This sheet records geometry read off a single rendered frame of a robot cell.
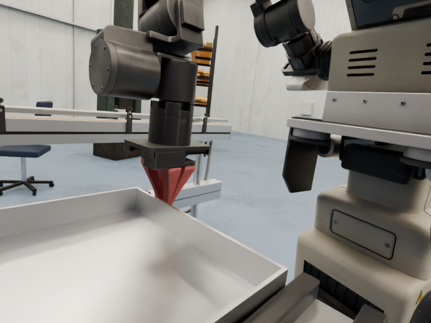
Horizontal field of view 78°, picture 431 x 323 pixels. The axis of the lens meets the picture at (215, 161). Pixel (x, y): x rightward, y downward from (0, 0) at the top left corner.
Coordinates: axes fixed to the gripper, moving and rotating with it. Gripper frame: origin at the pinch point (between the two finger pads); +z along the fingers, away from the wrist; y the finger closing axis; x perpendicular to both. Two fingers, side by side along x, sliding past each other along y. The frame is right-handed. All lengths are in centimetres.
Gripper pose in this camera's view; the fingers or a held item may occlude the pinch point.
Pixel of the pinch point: (163, 205)
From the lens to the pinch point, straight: 39.6
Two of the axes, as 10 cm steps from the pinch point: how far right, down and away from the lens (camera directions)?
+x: 7.2, 2.2, -6.6
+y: -6.9, 0.7, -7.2
